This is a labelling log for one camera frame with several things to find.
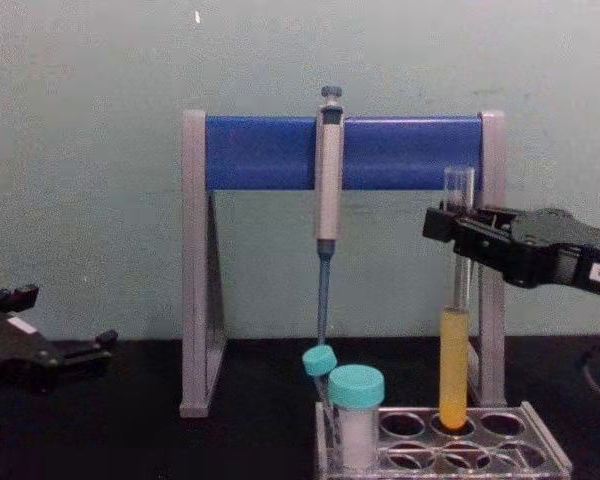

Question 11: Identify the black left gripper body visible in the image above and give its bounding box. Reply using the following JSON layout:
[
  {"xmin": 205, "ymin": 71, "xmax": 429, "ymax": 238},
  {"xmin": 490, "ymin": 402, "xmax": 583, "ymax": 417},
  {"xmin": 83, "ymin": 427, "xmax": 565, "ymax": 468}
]
[{"xmin": 0, "ymin": 299, "xmax": 65, "ymax": 397}]

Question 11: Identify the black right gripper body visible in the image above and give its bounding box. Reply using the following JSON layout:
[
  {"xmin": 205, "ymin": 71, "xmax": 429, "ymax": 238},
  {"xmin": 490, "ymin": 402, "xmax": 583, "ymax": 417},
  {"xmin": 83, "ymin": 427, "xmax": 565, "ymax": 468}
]
[{"xmin": 497, "ymin": 207, "xmax": 600, "ymax": 302}]

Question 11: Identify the glass tube with yellow liquid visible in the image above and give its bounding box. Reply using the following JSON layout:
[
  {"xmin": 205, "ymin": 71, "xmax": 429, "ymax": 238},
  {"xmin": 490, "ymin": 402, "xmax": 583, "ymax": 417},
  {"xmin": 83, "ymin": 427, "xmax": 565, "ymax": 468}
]
[{"xmin": 438, "ymin": 166, "xmax": 477, "ymax": 432}]

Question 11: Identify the black table cloth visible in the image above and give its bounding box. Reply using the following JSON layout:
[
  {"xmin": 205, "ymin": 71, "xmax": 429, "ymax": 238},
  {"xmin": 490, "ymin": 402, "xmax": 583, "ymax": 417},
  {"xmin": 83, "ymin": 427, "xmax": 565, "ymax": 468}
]
[{"xmin": 0, "ymin": 337, "xmax": 600, "ymax": 480}]

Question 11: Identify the grey pipette with blue tip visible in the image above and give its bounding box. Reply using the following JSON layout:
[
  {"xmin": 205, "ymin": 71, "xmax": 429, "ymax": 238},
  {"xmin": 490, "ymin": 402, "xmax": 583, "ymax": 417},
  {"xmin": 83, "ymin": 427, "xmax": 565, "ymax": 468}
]
[{"xmin": 313, "ymin": 85, "xmax": 346, "ymax": 349}]

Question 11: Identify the grey pipette stand blue bar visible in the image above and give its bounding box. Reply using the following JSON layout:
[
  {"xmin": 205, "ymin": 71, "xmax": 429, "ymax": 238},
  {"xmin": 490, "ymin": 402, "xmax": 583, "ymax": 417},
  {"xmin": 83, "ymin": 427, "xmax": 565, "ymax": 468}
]
[{"xmin": 179, "ymin": 109, "xmax": 509, "ymax": 419}]

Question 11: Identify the thin tube with teal cap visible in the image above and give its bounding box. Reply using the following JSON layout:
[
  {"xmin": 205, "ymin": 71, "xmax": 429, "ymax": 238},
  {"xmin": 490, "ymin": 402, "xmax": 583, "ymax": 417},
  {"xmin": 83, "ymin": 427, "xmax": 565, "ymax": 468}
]
[{"xmin": 301, "ymin": 344, "xmax": 345, "ymax": 454}]

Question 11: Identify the wide tube with teal cap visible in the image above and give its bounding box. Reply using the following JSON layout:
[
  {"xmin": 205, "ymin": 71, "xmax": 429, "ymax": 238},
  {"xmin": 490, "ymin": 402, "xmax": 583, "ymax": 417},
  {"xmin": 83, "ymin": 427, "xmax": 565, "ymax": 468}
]
[{"xmin": 327, "ymin": 363, "xmax": 387, "ymax": 472}]

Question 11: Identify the clear plastic tube rack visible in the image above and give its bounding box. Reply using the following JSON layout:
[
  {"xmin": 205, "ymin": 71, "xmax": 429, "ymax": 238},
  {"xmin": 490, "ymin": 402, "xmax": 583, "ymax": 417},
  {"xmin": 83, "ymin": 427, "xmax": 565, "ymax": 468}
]
[{"xmin": 314, "ymin": 399, "xmax": 574, "ymax": 480}]

